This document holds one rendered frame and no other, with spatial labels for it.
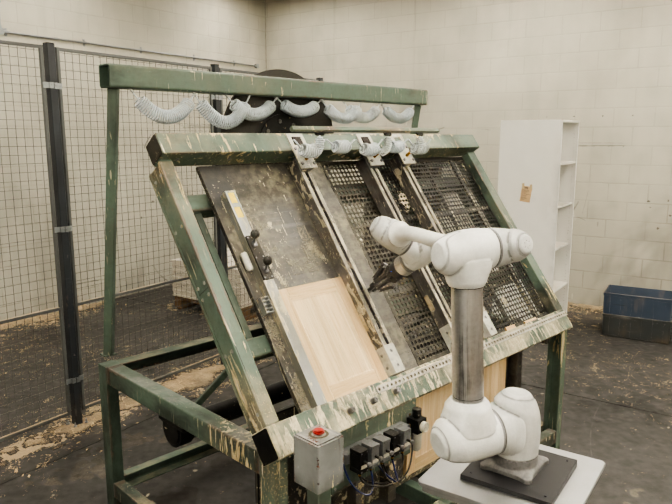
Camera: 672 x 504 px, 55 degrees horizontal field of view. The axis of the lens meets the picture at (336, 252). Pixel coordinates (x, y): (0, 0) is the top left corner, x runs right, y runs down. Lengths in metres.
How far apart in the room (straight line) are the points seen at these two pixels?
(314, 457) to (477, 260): 0.81
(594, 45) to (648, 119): 0.98
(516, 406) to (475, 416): 0.18
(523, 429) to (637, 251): 5.51
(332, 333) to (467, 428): 0.79
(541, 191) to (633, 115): 1.65
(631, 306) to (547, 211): 1.20
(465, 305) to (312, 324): 0.80
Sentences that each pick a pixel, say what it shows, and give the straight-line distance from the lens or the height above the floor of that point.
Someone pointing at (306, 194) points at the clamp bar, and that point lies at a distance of 2.93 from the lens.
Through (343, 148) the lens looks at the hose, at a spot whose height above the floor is 1.84.
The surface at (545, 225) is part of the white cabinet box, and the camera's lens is 6.34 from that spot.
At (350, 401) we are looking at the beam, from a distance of 2.54.
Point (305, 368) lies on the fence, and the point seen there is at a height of 1.02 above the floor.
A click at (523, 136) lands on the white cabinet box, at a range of 6.37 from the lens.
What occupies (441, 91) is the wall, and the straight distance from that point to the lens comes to 8.25.
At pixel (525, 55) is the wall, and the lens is 7.90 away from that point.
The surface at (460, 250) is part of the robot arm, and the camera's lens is 1.96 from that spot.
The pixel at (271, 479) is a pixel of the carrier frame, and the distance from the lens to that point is 2.38.
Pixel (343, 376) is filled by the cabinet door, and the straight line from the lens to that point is 2.61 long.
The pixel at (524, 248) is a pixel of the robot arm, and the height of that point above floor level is 1.55.
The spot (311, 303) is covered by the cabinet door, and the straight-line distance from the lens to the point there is 2.66.
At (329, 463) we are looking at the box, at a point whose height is 0.85.
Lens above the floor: 1.89
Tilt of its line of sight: 10 degrees down
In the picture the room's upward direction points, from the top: straight up
